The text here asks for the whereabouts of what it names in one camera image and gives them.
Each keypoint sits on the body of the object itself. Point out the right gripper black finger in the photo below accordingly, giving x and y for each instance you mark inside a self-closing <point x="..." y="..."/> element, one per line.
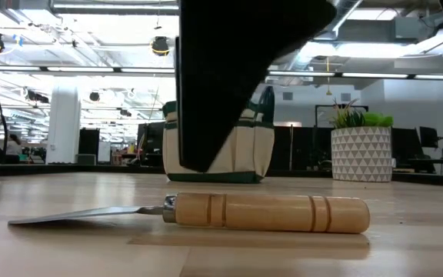
<point x="177" y="96"/>
<point x="225" y="77"/>

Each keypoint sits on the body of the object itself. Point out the black monitor on arm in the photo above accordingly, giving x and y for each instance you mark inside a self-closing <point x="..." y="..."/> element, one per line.
<point x="428" y="136"/>

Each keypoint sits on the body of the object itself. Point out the beige green gardening bag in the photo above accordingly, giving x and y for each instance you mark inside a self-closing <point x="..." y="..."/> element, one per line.
<point x="244" y="154"/>

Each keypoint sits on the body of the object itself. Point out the black office cabinet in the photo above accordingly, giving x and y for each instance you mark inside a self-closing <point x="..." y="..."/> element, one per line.
<point x="88" y="144"/>

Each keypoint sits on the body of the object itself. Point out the black office partition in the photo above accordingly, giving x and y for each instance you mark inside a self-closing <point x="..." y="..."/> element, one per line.
<point x="302" y="150"/>

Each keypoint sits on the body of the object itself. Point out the white pillar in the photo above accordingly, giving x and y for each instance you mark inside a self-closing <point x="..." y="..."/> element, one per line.
<point x="64" y="127"/>

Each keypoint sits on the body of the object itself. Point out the succulent in white patterned pot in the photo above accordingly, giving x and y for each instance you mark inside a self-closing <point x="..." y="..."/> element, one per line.
<point x="362" y="154"/>

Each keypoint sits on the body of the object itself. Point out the person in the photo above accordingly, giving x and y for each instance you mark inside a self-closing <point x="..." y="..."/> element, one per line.
<point x="14" y="148"/>

